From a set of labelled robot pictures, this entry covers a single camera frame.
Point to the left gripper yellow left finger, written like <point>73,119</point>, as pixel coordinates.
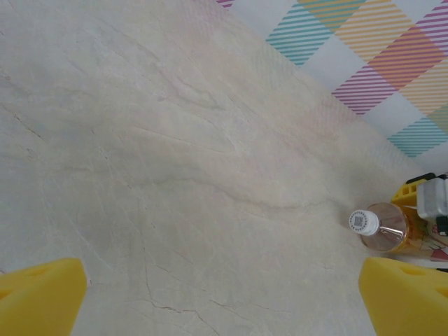
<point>38,301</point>

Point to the gold and red label bottle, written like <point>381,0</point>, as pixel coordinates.
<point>388,227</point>

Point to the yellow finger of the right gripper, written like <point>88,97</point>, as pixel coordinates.
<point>406,192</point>

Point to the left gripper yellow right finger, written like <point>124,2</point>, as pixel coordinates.
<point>409,304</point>

